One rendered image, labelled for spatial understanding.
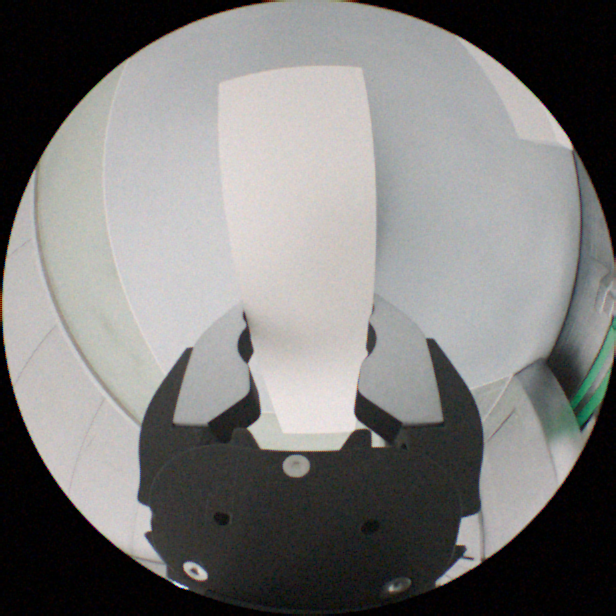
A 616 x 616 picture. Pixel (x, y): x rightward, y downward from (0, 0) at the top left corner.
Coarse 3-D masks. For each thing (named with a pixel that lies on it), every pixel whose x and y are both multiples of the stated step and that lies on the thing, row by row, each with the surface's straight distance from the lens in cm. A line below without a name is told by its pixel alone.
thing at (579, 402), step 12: (612, 324) 49; (612, 336) 50; (612, 348) 51; (600, 360) 52; (612, 360) 51; (600, 372) 53; (588, 384) 54; (600, 384) 53; (576, 396) 57; (588, 396) 56; (600, 396) 54; (576, 408) 58; (588, 408) 56
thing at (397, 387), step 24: (384, 312) 10; (384, 336) 9; (408, 336) 9; (384, 360) 8; (408, 360) 8; (360, 384) 7; (384, 384) 7; (408, 384) 7; (432, 384) 7; (360, 408) 7; (384, 408) 6; (408, 408) 7; (432, 408) 7; (384, 432) 7
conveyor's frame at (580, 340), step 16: (576, 160) 48; (592, 192) 47; (592, 208) 47; (592, 224) 47; (592, 240) 47; (608, 240) 46; (592, 256) 47; (608, 256) 46; (608, 272) 46; (576, 288) 49; (592, 288) 48; (576, 304) 50; (592, 304) 48; (576, 320) 51; (592, 320) 49; (608, 320) 47; (560, 336) 54; (576, 336) 51; (592, 336) 49; (560, 352) 55; (576, 352) 52; (592, 352) 50; (560, 368) 56; (576, 368) 53; (560, 384) 57; (576, 384) 54
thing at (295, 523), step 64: (192, 448) 6; (256, 448) 6; (384, 448) 5; (192, 512) 6; (256, 512) 5; (320, 512) 5; (384, 512) 5; (448, 512) 6; (192, 576) 6; (256, 576) 5; (320, 576) 5; (384, 576) 5
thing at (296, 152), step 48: (240, 96) 10; (288, 96) 10; (336, 96) 10; (240, 144) 10; (288, 144) 9; (336, 144) 9; (240, 192) 9; (288, 192) 9; (336, 192) 9; (240, 240) 10; (288, 240) 9; (336, 240) 9; (240, 288) 10; (288, 288) 10; (336, 288) 10; (288, 336) 11; (336, 336) 11; (288, 384) 14; (336, 384) 14; (288, 432) 20; (336, 432) 20
